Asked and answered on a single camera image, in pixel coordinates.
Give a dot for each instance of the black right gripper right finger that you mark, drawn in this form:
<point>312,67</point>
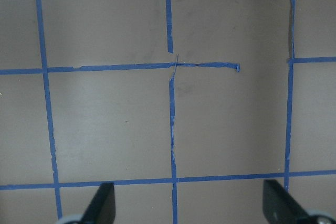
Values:
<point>279,206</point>

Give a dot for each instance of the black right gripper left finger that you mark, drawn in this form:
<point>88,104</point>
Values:
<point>102,208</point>

